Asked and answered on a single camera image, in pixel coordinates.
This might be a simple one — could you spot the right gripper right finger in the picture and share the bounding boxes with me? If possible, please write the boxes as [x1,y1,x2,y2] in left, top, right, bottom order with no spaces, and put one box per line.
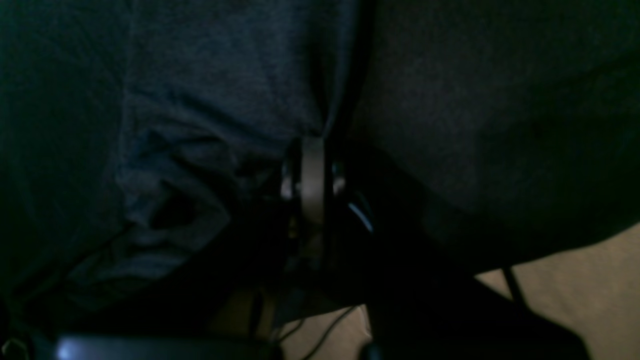
[327,145,590,360]

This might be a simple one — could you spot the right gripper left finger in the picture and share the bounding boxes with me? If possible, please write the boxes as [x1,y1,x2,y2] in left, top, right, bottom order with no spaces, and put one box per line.
[190,139,307,360]

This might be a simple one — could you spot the dark grey T-shirt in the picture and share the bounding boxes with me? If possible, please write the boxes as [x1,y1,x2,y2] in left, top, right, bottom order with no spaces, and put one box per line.
[1,0,370,328]

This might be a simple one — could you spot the black table cloth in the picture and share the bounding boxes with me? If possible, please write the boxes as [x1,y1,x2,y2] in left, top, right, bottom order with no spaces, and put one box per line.
[320,0,640,275]

